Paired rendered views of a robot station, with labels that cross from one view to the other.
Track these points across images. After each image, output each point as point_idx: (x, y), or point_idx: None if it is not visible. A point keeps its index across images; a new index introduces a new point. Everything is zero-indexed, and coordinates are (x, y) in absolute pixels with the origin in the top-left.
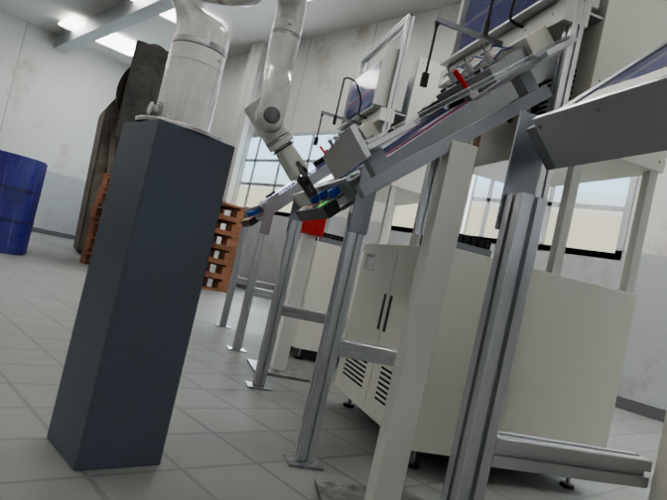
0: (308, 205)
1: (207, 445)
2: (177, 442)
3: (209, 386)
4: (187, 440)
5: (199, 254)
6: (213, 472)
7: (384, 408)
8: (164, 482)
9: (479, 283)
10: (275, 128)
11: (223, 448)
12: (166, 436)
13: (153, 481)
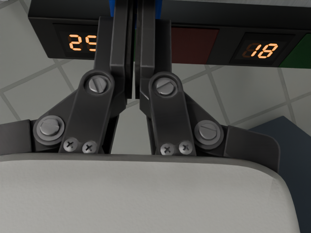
0: (174, 38)
1: (240, 79)
2: (239, 102)
3: (40, 55)
4: (233, 95)
5: None
6: (292, 80)
7: None
8: (309, 113)
9: None
10: None
11: (245, 66)
12: (293, 123)
13: (307, 119)
